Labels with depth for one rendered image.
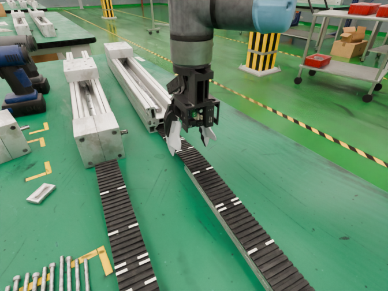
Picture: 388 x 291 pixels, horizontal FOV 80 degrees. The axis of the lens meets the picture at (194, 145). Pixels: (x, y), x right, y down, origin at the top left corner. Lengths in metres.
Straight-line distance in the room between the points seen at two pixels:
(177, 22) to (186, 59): 0.06
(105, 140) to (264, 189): 0.39
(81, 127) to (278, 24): 0.47
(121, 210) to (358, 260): 0.42
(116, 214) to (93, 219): 0.07
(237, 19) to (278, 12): 0.06
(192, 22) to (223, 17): 0.05
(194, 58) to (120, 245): 0.33
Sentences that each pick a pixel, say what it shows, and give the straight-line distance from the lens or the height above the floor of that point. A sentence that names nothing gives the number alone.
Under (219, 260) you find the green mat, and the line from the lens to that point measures 0.43.
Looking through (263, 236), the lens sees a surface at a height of 0.81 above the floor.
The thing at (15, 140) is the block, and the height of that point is 0.83.
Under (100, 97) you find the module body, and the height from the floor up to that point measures 0.86.
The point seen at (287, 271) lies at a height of 0.81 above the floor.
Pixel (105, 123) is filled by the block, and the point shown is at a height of 0.87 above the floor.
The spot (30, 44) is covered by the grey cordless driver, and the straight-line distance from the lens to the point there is 1.11.
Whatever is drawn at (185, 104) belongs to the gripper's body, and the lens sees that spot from 0.43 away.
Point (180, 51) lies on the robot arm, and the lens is 0.41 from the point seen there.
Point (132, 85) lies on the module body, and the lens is 0.85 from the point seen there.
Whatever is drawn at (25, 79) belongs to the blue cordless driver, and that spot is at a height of 0.89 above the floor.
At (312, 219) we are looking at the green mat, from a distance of 0.53.
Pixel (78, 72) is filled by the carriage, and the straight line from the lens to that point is 0.95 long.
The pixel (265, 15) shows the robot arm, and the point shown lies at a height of 1.12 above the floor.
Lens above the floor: 1.16
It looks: 35 degrees down
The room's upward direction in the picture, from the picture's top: straight up
